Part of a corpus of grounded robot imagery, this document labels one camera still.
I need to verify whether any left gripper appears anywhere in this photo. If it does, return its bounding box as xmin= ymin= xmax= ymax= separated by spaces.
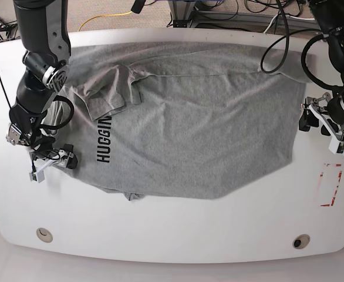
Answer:
xmin=299 ymin=92 xmax=344 ymax=138

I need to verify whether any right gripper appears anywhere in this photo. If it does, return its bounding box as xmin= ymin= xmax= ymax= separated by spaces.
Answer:
xmin=6 ymin=123 xmax=78 ymax=170

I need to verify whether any grey T-shirt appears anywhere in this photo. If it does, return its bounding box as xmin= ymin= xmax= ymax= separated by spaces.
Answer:
xmin=49 ymin=42 xmax=307 ymax=200

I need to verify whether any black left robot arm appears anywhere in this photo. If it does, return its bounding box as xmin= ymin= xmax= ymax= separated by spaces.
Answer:
xmin=299 ymin=1 xmax=344 ymax=141

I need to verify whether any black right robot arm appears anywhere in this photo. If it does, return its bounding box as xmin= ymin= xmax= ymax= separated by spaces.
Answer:
xmin=6 ymin=1 xmax=78 ymax=169

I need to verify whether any red tape rectangle marking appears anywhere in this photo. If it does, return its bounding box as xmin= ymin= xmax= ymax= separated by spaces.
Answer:
xmin=316 ymin=163 xmax=342 ymax=207

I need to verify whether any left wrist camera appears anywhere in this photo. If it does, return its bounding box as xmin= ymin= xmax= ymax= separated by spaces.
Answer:
xmin=329 ymin=139 xmax=344 ymax=156

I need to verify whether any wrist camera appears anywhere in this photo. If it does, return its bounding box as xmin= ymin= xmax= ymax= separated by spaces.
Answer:
xmin=329 ymin=139 xmax=344 ymax=156
xmin=29 ymin=170 xmax=45 ymax=183

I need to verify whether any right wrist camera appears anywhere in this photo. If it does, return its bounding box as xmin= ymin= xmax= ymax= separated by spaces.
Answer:
xmin=29 ymin=170 xmax=45 ymax=183

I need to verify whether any left table cable grommet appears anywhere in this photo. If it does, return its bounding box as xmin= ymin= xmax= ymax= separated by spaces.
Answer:
xmin=36 ymin=227 xmax=53 ymax=243

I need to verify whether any table cable grommet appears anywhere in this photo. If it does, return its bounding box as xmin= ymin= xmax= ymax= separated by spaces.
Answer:
xmin=292 ymin=234 xmax=311 ymax=250
xmin=36 ymin=227 xmax=53 ymax=243

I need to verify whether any right table cable grommet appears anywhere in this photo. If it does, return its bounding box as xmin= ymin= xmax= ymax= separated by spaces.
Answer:
xmin=292 ymin=234 xmax=311 ymax=250

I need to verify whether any yellow cable on floor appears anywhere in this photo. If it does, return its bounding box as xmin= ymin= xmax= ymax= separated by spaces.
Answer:
xmin=77 ymin=11 xmax=133 ymax=32

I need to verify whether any aluminium frame rail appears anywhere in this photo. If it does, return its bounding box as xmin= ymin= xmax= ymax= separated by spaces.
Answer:
xmin=172 ymin=11 xmax=319 ymax=30

